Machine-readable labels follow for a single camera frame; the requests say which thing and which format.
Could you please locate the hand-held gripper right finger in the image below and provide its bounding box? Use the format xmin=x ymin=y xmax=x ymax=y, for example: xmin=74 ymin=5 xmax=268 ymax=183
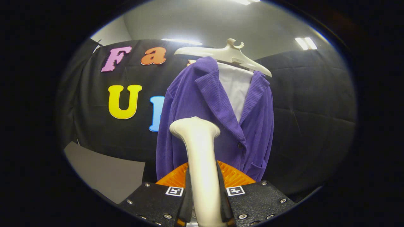
xmin=216 ymin=160 xmax=297 ymax=227

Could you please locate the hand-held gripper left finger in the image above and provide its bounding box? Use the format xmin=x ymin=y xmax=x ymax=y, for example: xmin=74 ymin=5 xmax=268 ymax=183
xmin=118 ymin=162 xmax=193 ymax=227

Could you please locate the white garment steamer handle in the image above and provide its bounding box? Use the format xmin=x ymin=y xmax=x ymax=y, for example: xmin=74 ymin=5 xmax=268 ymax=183
xmin=169 ymin=117 xmax=228 ymax=227

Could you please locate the purple corduroy jacket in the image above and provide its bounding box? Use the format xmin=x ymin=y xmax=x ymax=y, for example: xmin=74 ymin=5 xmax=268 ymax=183
xmin=156 ymin=56 xmax=274 ymax=182

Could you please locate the white clothes hanger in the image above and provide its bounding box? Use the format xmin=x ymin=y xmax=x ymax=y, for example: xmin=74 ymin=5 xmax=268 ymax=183
xmin=174 ymin=38 xmax=272 ymax=78

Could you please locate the grey cabinet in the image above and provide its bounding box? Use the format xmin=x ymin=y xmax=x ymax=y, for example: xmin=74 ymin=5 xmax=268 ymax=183
xmin=63 ymin=141 xmax=146 ymax=205

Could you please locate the black backdrop cloth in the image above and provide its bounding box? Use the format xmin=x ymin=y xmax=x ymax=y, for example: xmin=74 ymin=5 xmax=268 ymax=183
xmin=55 ymin=39 xmax=357 ymax=202

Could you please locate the white ironing form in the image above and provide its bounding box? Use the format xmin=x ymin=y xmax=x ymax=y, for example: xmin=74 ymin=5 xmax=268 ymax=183
xmin=217 ymin=62 xmax=254 ymax=123

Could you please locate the long ceiling light strip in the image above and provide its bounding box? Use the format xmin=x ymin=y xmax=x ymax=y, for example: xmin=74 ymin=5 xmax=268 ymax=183
xmin=160 ymin=38 xmax=203 ymax=46

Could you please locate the double panel ceiling light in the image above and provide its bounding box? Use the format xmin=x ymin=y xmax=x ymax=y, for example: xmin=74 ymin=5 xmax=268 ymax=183
xmin=294 ymin=37 xmax=318 ymax=51

